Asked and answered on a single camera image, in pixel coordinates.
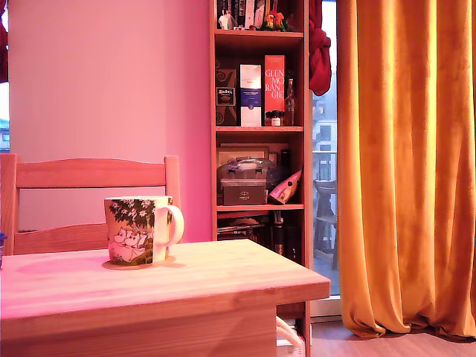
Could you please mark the purple coffee capsule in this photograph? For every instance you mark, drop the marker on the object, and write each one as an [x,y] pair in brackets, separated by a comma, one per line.
[2,247]

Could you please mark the grey clear plastic case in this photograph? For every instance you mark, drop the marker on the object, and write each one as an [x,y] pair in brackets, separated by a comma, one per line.
[244,167]

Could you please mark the dark gift box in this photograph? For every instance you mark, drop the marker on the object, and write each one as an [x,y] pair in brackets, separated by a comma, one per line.
[244,197]

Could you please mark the flat red book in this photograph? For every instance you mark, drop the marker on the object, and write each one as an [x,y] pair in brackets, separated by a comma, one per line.
[242,215]

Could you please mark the blue plastic bag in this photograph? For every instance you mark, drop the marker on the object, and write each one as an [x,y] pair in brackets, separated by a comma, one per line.
[277,176]

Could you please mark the black bottle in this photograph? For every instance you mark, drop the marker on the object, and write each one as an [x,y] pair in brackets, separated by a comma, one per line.
[285,158]

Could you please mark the tall wooden bookshelf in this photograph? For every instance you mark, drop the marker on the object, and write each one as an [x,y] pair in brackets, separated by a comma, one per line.
[260,129]

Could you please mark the small dark jar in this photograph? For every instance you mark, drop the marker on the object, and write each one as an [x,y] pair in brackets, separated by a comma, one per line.
[268,119]

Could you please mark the dark box with spirals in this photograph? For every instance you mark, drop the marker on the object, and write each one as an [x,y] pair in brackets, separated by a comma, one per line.
[226,111]

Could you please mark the white and blue box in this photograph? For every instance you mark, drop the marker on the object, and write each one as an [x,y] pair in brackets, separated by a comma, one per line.
[250,111]

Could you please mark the small jar with white label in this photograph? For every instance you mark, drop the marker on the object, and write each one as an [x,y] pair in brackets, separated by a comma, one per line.
[276,121]

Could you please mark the black cylinder tube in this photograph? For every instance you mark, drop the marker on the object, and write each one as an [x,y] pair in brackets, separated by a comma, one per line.
[278,238]

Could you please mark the tall red whisky box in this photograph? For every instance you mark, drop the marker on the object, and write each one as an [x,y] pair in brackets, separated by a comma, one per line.
[274,104]

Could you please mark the dark tube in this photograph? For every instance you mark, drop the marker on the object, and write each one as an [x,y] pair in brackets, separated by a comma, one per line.
[292,241]

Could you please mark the clear glass bottle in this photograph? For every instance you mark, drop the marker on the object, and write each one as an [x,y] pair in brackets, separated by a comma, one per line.
[290,108]

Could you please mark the grey balcony stool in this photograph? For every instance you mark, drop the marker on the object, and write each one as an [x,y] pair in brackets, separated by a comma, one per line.
[325,189]

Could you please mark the illustrated white ceramic mug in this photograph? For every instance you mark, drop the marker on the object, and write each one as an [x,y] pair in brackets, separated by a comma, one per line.
[126,230]

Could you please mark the red knotted curtain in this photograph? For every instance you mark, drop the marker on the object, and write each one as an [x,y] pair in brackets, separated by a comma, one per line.
[320,56]

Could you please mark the wooden chair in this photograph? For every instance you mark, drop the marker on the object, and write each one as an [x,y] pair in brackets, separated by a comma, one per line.
[89,173]

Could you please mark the white figurine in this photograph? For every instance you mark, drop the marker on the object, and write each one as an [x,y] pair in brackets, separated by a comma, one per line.
[225,20]

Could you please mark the colourful mushroom figurine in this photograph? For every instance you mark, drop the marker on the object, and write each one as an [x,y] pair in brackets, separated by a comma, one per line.
[274,20]

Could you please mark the orange velvet curtain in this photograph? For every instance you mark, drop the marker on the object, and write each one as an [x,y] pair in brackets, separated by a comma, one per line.
[401,148]

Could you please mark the black book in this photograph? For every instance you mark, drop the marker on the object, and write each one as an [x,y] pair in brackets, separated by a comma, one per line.
[241,11]

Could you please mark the white book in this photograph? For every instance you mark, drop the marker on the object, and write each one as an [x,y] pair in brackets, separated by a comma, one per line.
[250,11]

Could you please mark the wooden picture frame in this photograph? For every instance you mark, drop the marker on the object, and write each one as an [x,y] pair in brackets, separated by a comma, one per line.
[242,150]

